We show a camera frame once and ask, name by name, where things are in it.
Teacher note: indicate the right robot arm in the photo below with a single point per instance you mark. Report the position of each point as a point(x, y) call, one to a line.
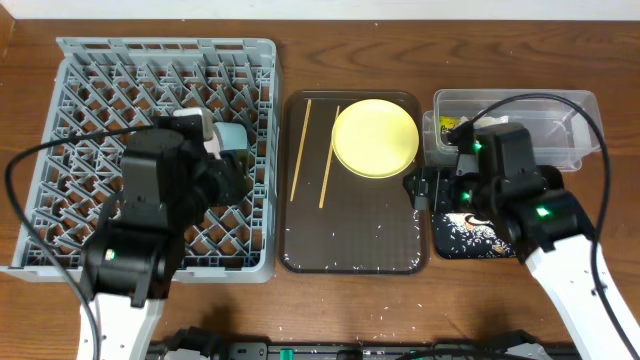
point(555, 239)

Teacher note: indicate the light blue bowl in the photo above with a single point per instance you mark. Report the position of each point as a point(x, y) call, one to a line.
point(233, 136)

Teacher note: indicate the wooden chopstick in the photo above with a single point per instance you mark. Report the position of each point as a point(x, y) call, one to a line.
point(328, 164)
point(301, 149)

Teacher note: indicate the yellow round plate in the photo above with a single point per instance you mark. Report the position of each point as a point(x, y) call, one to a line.
point(375, 138)

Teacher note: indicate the rice and food scraps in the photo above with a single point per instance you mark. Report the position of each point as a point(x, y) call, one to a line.
point(462, 236)

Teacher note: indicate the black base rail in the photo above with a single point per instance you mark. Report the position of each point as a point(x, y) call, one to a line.
point(196, 343)

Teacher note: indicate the pink round bowl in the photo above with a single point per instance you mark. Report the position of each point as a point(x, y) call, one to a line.
point(212, 139)

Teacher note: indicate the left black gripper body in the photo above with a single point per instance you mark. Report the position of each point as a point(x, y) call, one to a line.
point(232, 179)

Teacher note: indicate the dark brown serving tray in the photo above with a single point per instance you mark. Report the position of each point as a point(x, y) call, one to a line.
point(367, 226)

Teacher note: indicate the grey plastic dish rack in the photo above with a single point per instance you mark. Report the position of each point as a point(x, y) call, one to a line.
point(105, 85)

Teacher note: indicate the white napkin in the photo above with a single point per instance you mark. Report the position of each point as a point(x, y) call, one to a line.
point(485, 121)

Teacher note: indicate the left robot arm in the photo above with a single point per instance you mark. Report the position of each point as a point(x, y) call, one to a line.
point(173, 173)

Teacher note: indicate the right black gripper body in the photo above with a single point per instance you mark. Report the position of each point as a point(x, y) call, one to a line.
point(422, 187)

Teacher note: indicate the black plastic tray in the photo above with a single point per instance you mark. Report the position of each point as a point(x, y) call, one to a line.
point(501, 187)

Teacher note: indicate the clear plastic bin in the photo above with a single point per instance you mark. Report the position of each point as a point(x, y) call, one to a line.
point(560, 135)

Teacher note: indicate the green snack wrapper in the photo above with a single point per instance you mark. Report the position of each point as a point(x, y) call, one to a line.
point(448, 123)

